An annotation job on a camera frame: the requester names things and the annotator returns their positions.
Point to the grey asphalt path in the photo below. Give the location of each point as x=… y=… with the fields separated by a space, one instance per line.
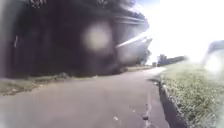
x=100 y=100

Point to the dark building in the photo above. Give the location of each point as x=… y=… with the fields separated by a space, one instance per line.
x=60 y=40

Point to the grass verge with kerb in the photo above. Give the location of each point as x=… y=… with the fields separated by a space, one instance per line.
x=193 y=90

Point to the grass strip beside building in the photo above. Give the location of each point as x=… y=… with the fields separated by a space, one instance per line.
x=23 y=84

